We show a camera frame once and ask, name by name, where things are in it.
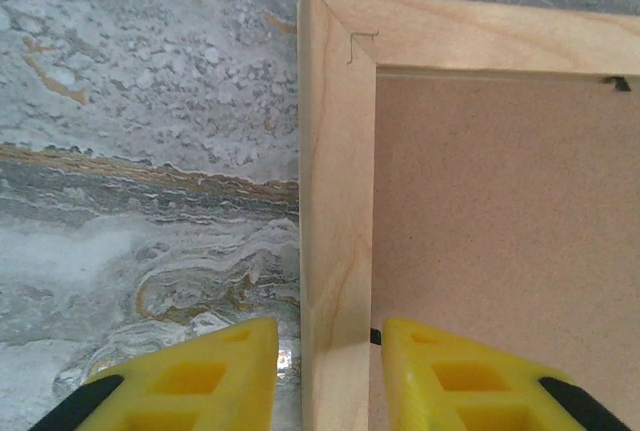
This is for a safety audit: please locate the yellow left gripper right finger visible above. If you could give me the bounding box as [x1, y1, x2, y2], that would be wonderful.
[380, 316, 635, 431]

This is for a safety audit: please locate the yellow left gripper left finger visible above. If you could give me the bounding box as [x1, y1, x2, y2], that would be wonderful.
[29, 316, 280, 431]

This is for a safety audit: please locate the brown backing board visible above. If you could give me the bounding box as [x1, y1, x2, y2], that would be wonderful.
[369, 68, 640, 431]

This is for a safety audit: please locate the light wooden picture frame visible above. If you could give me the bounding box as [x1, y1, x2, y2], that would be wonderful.
[296, 0, 640, 431]

